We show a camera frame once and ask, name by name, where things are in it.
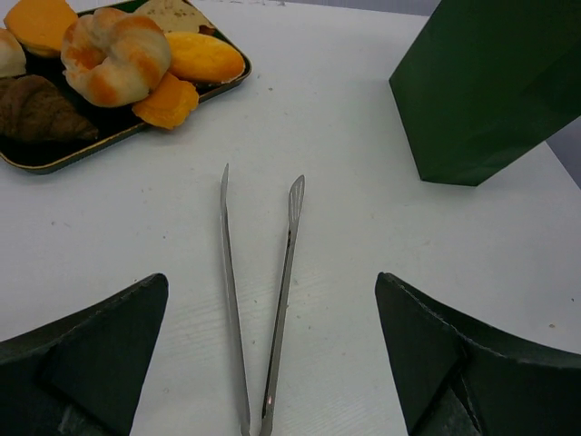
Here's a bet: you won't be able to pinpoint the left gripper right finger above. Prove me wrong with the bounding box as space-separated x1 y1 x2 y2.
375 272 580 435

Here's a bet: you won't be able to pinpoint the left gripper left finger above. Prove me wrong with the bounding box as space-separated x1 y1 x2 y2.
1 273 169 435

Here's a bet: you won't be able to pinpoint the metal tongs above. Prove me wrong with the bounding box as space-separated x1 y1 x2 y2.
220 168 306 435

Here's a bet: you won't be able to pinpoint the dark brown fake croissant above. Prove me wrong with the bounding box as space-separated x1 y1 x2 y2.
1 74 99 144

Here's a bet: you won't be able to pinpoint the green brown paper bag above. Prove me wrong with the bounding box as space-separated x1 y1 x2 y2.
389 0 580 186

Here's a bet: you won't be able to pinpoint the pale twisted fake bread roll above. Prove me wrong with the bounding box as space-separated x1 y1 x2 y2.
61 7 172 108

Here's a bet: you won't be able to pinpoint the small pale fake bun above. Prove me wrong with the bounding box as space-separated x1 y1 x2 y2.
0 28 26 78

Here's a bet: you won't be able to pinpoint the brown sliced fake bread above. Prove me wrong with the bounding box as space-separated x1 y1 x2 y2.
134 0 216 35

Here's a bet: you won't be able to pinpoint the dark green tray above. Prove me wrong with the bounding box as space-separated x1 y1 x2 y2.
0 0 253 176

